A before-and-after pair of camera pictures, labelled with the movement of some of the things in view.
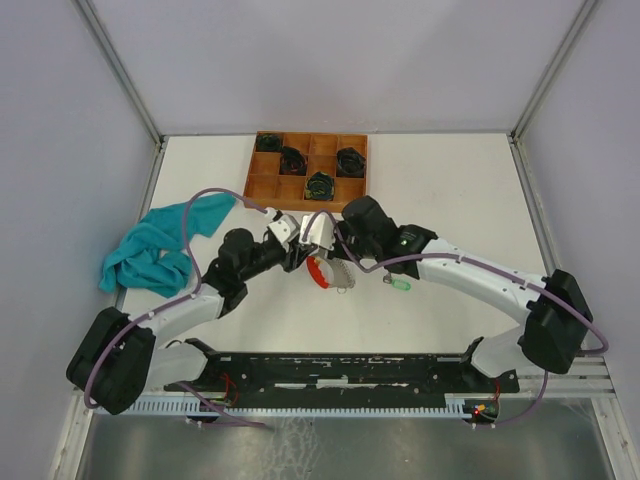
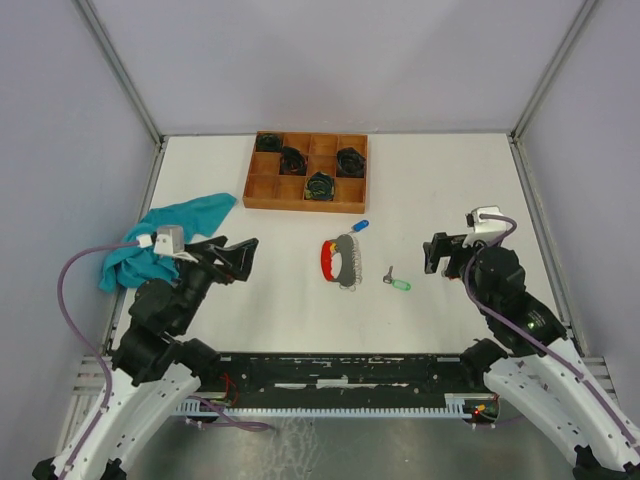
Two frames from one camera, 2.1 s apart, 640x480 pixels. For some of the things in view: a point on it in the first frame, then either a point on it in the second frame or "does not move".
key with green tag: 398,284 does not move
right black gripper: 343,225 to 444,245
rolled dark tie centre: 292,162 does not move
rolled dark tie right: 350,163 does not move
